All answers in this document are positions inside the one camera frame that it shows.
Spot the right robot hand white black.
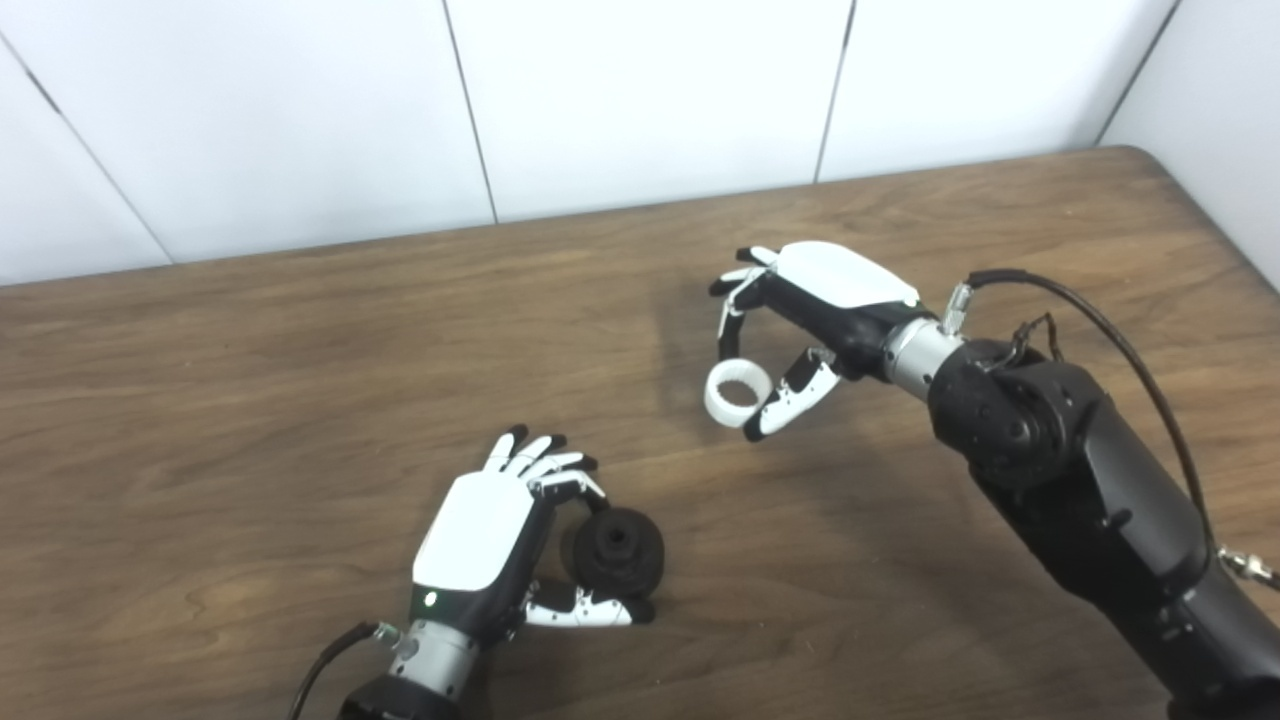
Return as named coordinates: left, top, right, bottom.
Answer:
left=709, top=241, right=923, bottom=443

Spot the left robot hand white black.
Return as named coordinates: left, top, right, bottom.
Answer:
left=408, top=425, right=657, bottom=649

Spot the round black part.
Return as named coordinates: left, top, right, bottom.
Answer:
left=562, top=507, right=667, bottom=601

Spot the white ring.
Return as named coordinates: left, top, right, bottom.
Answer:
left=704, top=358, right=774, bottom=430

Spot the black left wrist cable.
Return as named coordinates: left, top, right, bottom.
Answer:
left=286, top=621, right=403, bottom=720

